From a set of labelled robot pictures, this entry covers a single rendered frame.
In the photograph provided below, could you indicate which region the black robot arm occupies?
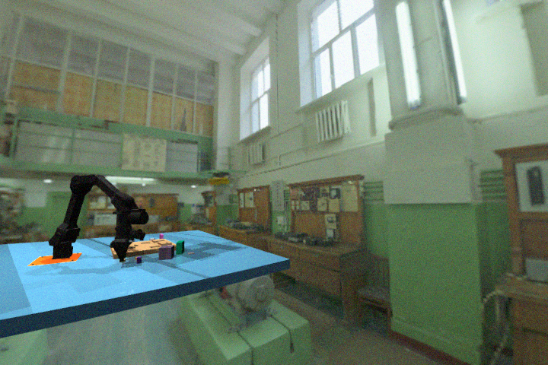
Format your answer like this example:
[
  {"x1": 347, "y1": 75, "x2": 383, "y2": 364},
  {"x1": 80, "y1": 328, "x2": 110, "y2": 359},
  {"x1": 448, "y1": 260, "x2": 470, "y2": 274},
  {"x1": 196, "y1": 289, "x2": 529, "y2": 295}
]
[{"x1": 49, "y1": 175, "x2": 148, "y2": 259}]

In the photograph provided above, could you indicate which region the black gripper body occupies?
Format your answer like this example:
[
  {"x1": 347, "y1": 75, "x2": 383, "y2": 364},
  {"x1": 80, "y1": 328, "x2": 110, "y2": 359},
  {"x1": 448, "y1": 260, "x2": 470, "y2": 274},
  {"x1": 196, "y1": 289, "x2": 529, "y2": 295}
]
[{"x1": 110, "y1": 224, "x2": 132, "y2": 248}]

